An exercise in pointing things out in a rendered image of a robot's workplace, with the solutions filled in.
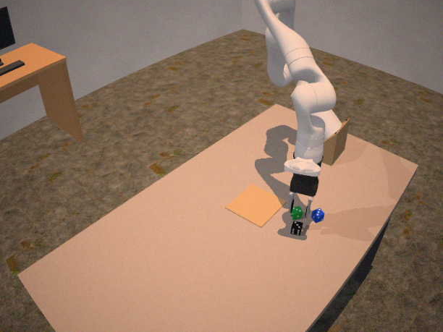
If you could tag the blue die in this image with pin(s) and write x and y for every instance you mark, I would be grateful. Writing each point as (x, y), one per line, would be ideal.
(317, 215)

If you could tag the green die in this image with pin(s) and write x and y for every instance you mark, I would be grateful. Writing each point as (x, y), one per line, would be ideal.
(296, 213)

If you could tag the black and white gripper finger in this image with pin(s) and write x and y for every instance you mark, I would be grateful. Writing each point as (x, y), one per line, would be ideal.
(291, 195)
(310, 199)

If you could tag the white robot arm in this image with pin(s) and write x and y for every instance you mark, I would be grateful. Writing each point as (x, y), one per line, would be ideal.
(308, 99)

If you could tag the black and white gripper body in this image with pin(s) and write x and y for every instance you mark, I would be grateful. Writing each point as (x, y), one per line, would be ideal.
(305, 165)

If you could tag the orange flat square mat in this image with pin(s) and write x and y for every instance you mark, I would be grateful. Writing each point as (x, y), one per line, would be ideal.
(256, 205)

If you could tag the black die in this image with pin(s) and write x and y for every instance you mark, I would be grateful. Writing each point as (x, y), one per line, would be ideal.
(296, 228)

